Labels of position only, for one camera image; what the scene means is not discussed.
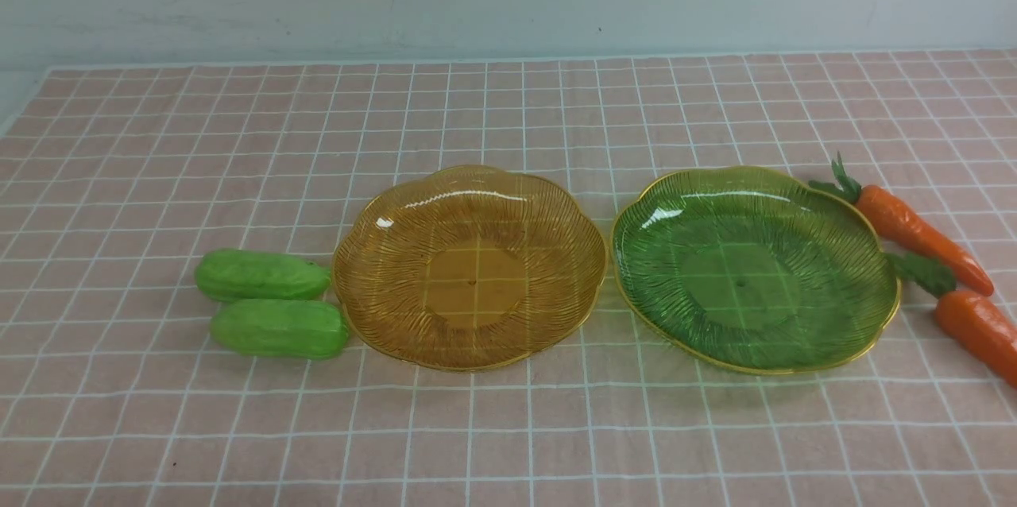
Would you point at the pink checkered tablecloth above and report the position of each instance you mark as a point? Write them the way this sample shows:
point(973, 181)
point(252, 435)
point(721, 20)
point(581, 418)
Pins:
point(115, 181)

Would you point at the amber ribbed glass plate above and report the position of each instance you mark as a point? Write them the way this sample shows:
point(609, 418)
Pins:
point(469, 268)

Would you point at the orange toy carrot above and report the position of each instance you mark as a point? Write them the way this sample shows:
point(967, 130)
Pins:
point(894, 220)
point(965, 315)

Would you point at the green toy cucumber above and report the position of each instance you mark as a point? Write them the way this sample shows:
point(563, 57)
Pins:
point(230, 275)
point(306, 329)

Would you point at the green ribbed glass plate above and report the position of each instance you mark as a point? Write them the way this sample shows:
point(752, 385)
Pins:
point(749, 269)

